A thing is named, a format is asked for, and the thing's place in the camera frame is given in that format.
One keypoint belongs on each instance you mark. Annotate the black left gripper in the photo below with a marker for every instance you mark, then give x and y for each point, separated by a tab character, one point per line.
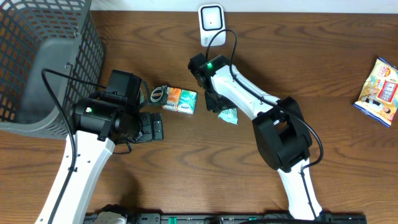
150	126

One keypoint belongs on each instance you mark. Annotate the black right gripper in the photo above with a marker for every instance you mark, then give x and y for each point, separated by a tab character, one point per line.
213	107

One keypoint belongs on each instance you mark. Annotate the light green snack packet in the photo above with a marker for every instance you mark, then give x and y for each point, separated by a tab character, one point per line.
229	115

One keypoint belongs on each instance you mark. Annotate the teal small snack packet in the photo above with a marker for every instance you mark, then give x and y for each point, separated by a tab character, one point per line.
187	102

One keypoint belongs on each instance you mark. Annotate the dark green round-logo packet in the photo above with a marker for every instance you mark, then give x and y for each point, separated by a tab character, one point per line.
159	96

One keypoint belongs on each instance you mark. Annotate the orange small snack packet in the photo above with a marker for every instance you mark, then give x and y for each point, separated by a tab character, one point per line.
173	97

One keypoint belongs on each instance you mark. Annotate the large beige snack bag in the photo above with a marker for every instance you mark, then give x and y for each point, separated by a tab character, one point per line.
378	97

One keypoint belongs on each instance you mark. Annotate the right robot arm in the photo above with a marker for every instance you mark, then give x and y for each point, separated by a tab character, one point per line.
282	136

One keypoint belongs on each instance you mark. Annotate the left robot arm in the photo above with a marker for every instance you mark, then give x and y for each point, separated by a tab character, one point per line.
96	125

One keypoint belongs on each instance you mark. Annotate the white barcode scanner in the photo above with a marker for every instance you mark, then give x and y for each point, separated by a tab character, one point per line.
211	20

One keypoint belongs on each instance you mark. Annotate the dark grey mesh plastic basket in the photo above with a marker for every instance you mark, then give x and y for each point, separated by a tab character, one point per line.
37	34

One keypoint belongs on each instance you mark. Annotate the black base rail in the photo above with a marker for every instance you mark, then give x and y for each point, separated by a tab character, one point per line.
272	218

